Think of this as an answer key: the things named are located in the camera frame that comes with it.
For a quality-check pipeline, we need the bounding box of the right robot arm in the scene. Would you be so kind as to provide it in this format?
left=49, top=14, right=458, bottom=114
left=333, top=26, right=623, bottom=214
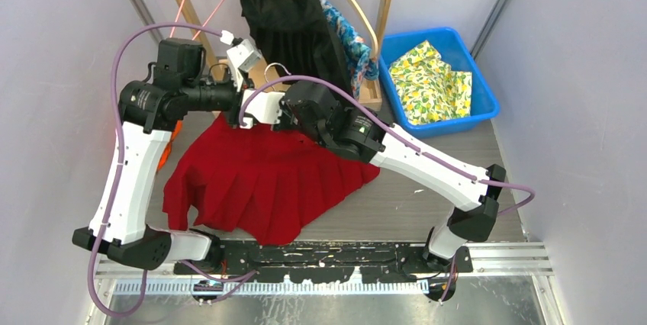
left=282, top=80, right=507, bottom=272

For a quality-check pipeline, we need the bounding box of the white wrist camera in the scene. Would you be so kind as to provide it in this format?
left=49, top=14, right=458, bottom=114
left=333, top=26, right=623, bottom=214
left=220, top=31, right=261, bottom=91
left=238, top=89, right=285, bottom=129

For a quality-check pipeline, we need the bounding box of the aluminium rail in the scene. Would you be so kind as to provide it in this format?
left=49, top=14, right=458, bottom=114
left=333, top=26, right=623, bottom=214
left=96, top=240, right=553, bottom=302

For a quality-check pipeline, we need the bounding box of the blue plastic bin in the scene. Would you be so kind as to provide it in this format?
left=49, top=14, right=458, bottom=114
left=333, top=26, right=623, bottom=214
left=379, top=27, right=500, bottom=138

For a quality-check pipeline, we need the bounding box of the lemon print skirt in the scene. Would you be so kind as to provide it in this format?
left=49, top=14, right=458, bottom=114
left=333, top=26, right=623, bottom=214
left=388, top=40, right=473, bottom=125

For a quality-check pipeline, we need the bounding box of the orange cloth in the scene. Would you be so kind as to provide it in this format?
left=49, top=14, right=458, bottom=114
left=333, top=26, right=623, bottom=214
left=156, top=121, right=182, bottom=172

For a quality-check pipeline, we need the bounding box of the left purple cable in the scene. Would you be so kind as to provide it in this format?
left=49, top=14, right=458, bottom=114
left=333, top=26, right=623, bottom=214
left=86, top=22, right=259, bottom=319

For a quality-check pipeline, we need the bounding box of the cream plastic hanger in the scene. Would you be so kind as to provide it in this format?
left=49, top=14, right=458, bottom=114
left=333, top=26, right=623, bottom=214
left=263, top=62, right=289, bottom=92

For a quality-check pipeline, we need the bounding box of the red pleated skirt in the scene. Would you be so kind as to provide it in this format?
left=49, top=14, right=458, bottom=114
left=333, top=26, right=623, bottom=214
left=163, top=116, right=380, bottom=245

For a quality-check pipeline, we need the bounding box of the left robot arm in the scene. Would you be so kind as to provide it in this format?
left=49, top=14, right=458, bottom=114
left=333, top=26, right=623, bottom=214
left=72, top=37, right=259, bottom=274

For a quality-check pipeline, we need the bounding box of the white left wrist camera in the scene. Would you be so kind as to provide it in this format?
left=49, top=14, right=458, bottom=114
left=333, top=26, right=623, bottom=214
left=220, top=31, right=261, bottom=91

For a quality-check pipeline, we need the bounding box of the black skirt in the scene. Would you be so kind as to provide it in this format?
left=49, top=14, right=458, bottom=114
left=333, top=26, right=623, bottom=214
left=240, top=0, right=352, bottom=95

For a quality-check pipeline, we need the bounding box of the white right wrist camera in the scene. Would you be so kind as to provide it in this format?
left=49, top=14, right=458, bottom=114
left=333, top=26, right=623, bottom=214
left=238, top=89, right=285, bottom=129

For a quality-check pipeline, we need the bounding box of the wooden clothes rack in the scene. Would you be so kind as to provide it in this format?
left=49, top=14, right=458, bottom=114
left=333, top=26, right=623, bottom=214
left=153, top=0, right=401, bottom=111

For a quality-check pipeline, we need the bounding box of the purple cable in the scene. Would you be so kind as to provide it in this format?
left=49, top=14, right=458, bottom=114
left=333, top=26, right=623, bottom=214
left=237, top=75, right=536, bottom=305
left=86, top=22, right=259, bottom=319

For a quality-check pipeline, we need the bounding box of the blue floral skirt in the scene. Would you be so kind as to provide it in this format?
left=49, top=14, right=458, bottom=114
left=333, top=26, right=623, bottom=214
left=320, top=0, right=379, bottom=99

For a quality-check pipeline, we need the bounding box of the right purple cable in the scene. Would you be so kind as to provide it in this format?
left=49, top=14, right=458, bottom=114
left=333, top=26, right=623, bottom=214
left=237, top=75, right=536, bottom=305

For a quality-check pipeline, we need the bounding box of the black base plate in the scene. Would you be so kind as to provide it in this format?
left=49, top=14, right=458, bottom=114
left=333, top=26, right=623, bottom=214
left=195, top=240, right=449, bottom=284

